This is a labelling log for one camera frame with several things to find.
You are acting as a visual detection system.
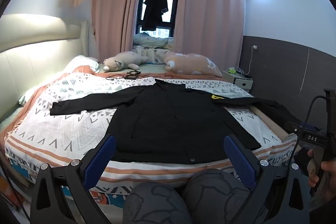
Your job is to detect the dark framed window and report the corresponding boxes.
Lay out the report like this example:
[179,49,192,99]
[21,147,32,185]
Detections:
[135,0,180,39]

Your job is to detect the white pillow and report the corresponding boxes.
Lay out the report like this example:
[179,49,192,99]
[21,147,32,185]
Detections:
[64,55,100,73]

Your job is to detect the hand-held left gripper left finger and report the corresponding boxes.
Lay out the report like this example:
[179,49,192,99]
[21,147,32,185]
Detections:
[30,134,117,224]

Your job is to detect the cream upholstered bed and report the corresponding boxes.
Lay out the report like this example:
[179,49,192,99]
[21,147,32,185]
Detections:
[0,21,292,203]

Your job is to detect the person's left leg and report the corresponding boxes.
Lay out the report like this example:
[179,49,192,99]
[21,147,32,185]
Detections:
[123,181,193,224]

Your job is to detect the hanging black coat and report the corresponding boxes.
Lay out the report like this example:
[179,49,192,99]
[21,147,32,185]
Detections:
[142,0,169,30]

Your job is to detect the crumpled pale duvet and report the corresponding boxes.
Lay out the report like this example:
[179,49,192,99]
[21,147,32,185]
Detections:
[133,32,176,56]

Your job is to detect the pink curtain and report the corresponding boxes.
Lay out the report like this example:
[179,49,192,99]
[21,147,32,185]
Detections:
[169,0,246,75]
[91,0,147,63]

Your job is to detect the white nightstand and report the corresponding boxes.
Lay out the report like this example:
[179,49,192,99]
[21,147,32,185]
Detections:
[223,70,254,90]

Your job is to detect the person's leg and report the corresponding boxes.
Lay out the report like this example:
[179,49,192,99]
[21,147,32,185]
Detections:
[182,170,269,224]
[123,181,193,224]

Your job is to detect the orange printed pillow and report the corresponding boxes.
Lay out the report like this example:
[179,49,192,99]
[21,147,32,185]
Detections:
[163,52,223,77]

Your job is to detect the person's right leg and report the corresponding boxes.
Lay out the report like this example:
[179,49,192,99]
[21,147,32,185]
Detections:
[182,170,269,224]

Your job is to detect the person's right hand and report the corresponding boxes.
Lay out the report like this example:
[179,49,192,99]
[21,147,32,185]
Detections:
[307,149,336,189]

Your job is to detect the patterned white blanket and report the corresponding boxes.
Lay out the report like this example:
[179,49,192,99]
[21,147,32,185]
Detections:
[4,70,297,203]

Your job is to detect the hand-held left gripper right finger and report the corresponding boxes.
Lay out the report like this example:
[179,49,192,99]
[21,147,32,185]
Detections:
[223,134,311,224]

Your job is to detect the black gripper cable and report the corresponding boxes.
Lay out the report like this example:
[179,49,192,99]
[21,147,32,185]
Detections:
[287,95,327,169]

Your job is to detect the black jacket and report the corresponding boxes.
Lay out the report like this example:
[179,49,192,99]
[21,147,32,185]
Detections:
[50,79,305,165]

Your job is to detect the beige plush toy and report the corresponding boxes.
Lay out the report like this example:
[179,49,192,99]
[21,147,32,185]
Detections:
[103,51,150,72]

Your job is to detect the white charging cable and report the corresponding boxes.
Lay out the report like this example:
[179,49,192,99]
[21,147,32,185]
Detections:
[244,49,255,75]

